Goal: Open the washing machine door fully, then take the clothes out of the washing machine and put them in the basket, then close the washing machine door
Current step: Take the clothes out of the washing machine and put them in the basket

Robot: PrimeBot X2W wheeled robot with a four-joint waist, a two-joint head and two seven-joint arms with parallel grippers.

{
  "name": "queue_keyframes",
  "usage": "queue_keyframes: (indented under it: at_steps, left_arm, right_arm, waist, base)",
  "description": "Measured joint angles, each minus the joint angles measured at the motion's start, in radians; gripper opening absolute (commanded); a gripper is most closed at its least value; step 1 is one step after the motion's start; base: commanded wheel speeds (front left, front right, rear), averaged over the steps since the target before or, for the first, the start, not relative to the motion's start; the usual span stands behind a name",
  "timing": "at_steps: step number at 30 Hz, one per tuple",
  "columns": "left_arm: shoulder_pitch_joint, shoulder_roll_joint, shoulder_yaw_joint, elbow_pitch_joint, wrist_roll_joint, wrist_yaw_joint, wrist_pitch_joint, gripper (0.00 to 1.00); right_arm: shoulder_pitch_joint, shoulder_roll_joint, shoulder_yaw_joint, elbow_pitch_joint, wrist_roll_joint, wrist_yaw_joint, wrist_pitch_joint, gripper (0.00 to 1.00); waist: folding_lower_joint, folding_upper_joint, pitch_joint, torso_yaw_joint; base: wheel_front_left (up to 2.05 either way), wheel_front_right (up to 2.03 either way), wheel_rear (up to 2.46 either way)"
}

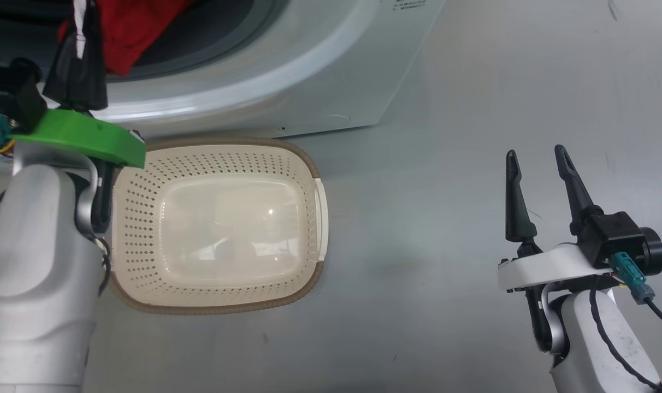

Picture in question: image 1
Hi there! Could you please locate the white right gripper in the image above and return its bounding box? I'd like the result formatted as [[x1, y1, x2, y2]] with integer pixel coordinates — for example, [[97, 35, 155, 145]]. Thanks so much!
[[498, 145, 619, 294]]

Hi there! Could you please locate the twisted black right arm cable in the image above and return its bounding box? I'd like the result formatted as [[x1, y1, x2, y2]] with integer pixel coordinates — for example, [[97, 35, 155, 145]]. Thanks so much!
[[589, 276, 662, 393]]

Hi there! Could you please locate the white front-loading washing machine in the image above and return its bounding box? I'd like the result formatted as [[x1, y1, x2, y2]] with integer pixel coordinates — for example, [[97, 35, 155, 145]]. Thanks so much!
[[0, 0, 446, 138]]

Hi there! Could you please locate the cream perforated laundry basket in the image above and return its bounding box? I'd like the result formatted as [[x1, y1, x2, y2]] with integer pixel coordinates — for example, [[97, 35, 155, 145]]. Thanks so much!
[[108, 138, 329, 315]]

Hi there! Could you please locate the teal right camera connector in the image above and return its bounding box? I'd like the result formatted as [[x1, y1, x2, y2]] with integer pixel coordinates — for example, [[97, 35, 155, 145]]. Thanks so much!
[[610, 252, 655, 304]]

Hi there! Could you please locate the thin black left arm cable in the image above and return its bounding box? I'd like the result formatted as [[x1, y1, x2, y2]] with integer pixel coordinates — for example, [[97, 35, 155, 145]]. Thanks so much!
[[93, 232, 113, 298]]

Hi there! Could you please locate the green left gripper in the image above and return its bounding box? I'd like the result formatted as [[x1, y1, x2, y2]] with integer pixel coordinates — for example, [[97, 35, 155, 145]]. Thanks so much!
[[11, 2, 146, 168]]

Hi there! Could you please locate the red white-striped garment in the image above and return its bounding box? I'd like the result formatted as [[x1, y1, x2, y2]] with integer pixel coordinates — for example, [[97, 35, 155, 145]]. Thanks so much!
[[58, 0, 198, 76]]

